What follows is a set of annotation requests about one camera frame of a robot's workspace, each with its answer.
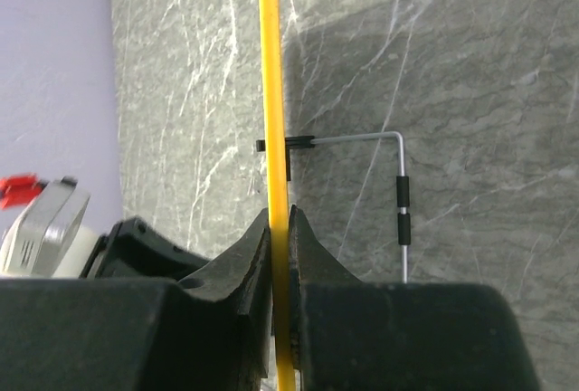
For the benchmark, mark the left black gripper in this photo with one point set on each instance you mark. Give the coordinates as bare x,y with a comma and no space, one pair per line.
134,249

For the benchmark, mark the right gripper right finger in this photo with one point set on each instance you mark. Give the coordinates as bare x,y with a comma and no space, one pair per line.
347,334

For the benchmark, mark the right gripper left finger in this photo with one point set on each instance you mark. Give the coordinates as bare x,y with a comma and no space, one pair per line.
207,331

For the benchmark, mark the yellow-framed whiteboard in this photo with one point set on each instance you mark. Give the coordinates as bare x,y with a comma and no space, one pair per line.
278,201

